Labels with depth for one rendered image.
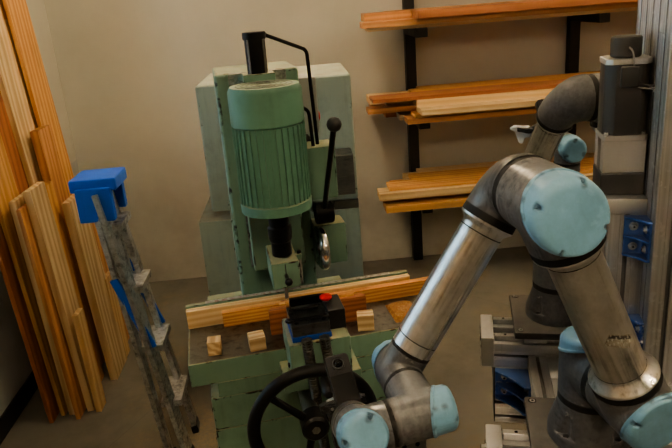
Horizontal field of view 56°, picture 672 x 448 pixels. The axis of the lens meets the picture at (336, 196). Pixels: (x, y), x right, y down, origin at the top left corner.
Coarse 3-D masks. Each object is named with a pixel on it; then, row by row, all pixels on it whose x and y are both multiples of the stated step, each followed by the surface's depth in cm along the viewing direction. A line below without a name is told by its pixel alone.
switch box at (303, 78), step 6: (300, 78) 176; (306, 78) 176; (312, 78) 176; (300, 84) 176; (306, 84) 176; (312, 84) 177; (306, 90) 177; (306, 96) 177; (306, 102) 178; (306, 114) 179; (318, 114) 180; (306, 120) 179; (312, 120) 180; (318, 120) 180; (306, 126) 180; (318, 126) 180; (306, 132) 180
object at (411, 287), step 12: (360, 288) 168; (372, 288) 167; (384, 288) 168; (396, 288) 169; (408, 288) 170; (420, 288) 170; (372, 300) 168; (228, 312) 161; (240, 312) 161; (252, 312) 162; (264, 312) 163; (228, 324) 161; (240, 324) 162
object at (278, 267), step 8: (272, 256) 160; (288, 256) 159; (296, 256) 159; (272, 264) 155; (280, 264) 155; (288, 264) 156; (296, 264) 156; (272, 272) 156; (280, 272) 156; (288, 272) 156; (296, 272) 157; (272, 280) 157; (280, 280) 157; (296, 280) 158; (280, 288) 157
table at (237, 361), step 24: (384, 312) 163; (192, 336) 158; (240, 336) 156; (360, 336) 153; (384, 336) 154; (192, 360) 147; (216, 360) 147; (240, 360) 148; (264, 360) 149; (192, 384) 147
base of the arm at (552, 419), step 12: (552, 408) 126; (564, 408) 122; (576, 408) 119; (588, 408) 118; (552, 420) 125; (564, 420) 122; (576, 420) 120; (588, 420) 118; (600, 420) 118; (552, 432) 124; (564, 432) 122; (576, 432) 120; (588, 432) 118; (600, 432) 118; (612, 432) 118; (564, 444) 121; (576, 444) 120; (588, 444) 119; (600, 444) 118; (612, 444) 118; (624, 444) 120
